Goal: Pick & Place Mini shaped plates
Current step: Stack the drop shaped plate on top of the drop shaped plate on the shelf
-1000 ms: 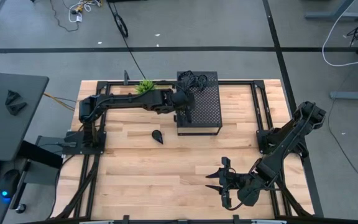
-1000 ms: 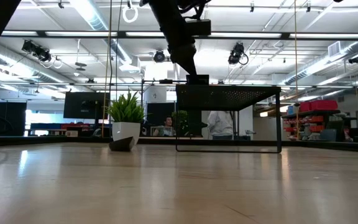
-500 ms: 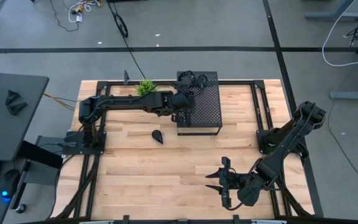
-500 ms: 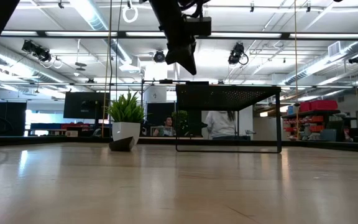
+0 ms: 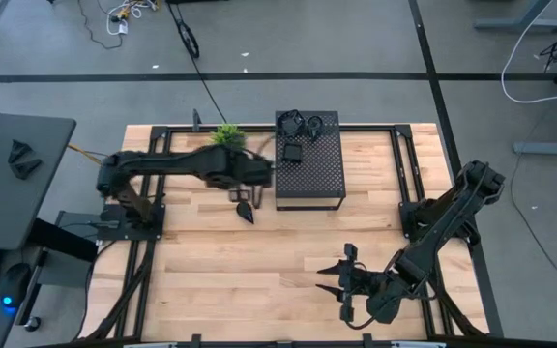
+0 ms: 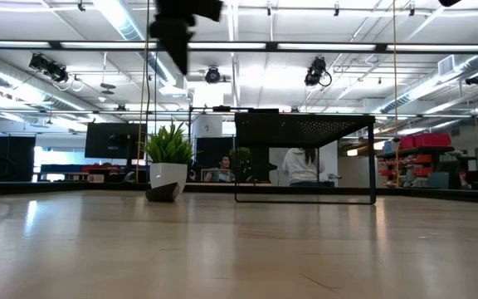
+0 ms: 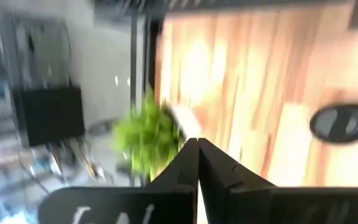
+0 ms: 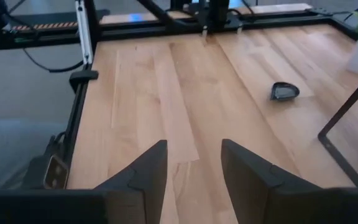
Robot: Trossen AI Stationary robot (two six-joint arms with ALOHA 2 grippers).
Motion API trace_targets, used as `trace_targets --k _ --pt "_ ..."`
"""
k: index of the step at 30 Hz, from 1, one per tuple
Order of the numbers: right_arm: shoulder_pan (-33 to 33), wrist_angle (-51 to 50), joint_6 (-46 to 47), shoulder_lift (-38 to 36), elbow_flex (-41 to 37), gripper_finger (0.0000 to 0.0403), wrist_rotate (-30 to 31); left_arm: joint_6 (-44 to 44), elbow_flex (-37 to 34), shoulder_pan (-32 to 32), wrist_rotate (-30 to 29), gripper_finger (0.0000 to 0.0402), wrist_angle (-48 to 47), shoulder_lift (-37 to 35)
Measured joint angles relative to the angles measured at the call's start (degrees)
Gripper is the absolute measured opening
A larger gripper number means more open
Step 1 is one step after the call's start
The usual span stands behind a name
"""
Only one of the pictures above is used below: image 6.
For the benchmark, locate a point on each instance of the small red storage bin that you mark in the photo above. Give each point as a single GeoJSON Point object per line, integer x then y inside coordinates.
{"type": "Point", "coordinates": [407, 142]}

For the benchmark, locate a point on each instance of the small dark green plant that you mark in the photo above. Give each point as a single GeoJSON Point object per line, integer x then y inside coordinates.
{"type": "Point", "coordinates": [241, 160]}

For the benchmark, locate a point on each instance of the dark storage rack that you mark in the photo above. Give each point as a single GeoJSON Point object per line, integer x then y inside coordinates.
{"type": "Point", "coordinates": [430, 149]}

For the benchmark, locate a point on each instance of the black overhead frame bar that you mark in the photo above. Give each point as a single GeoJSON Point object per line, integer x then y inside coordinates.
{"type": "Point", "coordinates": [305, 46]}

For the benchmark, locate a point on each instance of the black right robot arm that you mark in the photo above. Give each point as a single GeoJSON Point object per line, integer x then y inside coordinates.
{"type": "Point", "coordinates": [450, 2]}

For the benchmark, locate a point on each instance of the black monitor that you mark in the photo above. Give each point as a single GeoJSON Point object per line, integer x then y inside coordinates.
{"type": "Point", "coordinates": [110, 141]}

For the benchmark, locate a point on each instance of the black perforated metal shelf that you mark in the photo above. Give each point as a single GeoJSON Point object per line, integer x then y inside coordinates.
{"type": "Point", "coordinates": [297, 130]}

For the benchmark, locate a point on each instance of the black leaf-shaped mini plate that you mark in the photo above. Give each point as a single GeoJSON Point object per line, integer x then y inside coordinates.
{"type": "Point", "coordinates": [264, 111]}

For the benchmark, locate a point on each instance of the black ceiling spotlight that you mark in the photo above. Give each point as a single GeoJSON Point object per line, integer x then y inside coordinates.
{"type": "Point", "coordinates": [474, 79]}
{"type": "Point", "coordinates": [213, 75]}
{"type": "Point", "coordinates": [58, 72]}
{"type": "Point", "coordinates": [315, 70]}

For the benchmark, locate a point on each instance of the white ceiling air vent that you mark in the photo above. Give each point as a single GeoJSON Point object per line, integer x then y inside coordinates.
{"type": "Point", "coordinates": [446, 65]}

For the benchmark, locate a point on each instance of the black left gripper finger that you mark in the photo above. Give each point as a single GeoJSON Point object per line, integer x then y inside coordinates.
{"type": "Point", "coordinates": [177, 41]}

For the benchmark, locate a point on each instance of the blue storage bin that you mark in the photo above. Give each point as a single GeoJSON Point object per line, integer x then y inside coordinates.
{"type": "Point", "coordinates": [388, 146]}

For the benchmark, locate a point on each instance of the black teardrop mini plate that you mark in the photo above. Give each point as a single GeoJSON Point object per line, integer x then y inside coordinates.
{"type": "Point", "coordinates": [162, 194]}

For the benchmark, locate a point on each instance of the large red storage bin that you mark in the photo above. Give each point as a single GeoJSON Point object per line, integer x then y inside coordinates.
{"type": "Point", "coordinates": [432, 140]}

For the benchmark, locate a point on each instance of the person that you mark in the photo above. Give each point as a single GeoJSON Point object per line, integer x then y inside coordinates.
{"type": "Point", "coordinates": [301, 166]}
{"type": "Point", "coordinates": [223, 166]}

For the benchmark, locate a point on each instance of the green plant in white pot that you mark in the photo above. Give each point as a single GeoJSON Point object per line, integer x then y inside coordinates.
{"type": "Point", "coordinates": [168, 174]}

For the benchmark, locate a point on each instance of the dark cabinet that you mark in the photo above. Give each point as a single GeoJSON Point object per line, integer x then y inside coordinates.
{"type": "Point", "coordinates": [11, 158]}

